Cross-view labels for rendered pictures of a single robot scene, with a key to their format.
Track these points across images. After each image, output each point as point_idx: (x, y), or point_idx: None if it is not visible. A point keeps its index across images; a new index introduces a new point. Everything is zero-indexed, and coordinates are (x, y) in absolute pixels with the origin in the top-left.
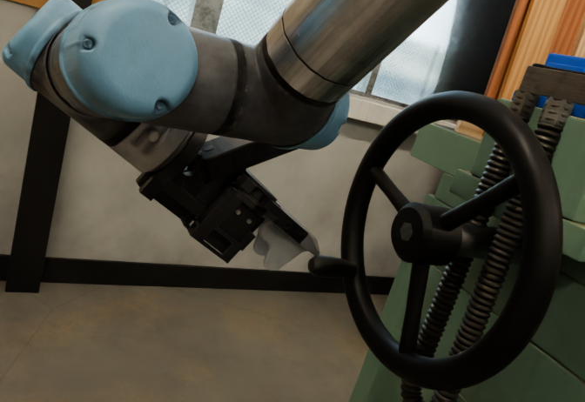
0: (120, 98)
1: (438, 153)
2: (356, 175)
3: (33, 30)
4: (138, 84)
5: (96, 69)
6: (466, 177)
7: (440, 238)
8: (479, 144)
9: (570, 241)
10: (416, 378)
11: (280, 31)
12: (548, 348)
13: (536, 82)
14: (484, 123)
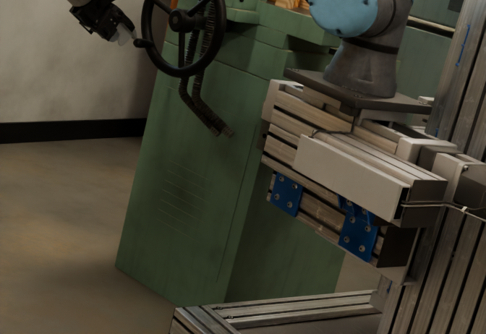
0: None
1: None
2: (145, 1)
3: None
4: None
5: None
6: None
7: (188, 20)
8: None
9: (231, 14)
10: (186, 72)
11: None
12: (233, 64)
13: None
14: None
